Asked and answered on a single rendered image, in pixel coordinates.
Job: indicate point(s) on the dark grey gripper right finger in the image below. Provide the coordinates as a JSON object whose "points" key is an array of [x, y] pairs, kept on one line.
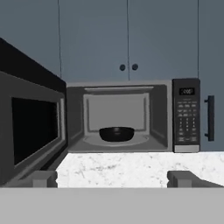
{"points": [[180, 178]]}

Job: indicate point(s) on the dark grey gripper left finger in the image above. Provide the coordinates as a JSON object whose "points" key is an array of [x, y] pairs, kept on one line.
{"points": [[40, 178]]}

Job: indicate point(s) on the black microwave door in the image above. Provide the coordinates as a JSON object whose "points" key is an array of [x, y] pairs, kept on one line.
{"points": [[32, 116]]}

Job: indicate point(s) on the grey microwave oven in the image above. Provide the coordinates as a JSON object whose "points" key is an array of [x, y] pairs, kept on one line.
{"points": [[163, 116]]}

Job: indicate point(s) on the black bowl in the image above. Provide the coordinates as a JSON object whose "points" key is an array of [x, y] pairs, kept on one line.
{"points": [[116, 134]]}

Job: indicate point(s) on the blue-grey tall cupboard door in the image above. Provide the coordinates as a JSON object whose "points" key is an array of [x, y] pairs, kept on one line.
{"points": [[211, 58]]}

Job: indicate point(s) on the blue-grey cupboard door with knob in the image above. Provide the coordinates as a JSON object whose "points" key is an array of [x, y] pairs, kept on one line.
{"points": [[163, 38], [93, 40]]}

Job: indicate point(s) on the blue-grey plain cupboard door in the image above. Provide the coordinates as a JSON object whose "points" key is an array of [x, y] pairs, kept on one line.
{"points": [[29, 29]]}

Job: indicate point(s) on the round dark cupboard knob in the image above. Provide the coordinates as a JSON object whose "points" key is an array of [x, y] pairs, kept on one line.
{"points": [[134, 66], [122, 67]]}

